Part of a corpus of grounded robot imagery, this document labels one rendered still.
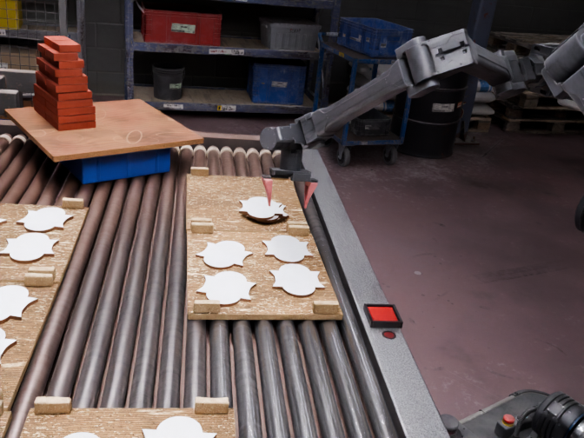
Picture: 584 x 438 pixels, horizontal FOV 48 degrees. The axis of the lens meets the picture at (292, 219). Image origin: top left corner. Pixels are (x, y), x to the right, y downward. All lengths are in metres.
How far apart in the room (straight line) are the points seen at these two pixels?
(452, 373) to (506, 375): 0.25
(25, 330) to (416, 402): 0.79
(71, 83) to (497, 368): 2.14
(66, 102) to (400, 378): 1.39
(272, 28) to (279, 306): 4.65
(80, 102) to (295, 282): 1.02
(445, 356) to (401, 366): 1.71
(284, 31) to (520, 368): 3.84
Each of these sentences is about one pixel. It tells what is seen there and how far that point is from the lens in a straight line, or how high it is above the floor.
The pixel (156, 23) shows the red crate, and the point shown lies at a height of 0.81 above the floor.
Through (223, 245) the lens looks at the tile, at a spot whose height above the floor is 0.94.
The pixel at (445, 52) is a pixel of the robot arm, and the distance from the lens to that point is 1.41.
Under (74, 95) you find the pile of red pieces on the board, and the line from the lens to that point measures 2.24.
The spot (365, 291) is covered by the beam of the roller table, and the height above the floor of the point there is 0.92.
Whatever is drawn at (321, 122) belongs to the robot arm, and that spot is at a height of 1.30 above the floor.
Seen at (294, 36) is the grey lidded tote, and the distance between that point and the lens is 6.08.
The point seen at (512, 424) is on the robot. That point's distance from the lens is 2.39.
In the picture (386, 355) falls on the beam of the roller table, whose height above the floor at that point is 0.92.
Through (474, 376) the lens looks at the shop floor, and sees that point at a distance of 3.06.
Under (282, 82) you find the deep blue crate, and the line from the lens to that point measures 6.14.
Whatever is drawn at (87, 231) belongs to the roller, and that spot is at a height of 0.92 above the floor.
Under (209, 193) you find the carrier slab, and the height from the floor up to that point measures 0.94.
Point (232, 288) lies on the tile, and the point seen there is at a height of 0.94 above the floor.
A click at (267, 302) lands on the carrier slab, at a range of 1.51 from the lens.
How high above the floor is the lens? 1.74
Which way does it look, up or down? 25 degrees down
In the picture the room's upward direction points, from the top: 7 degrees clockwise
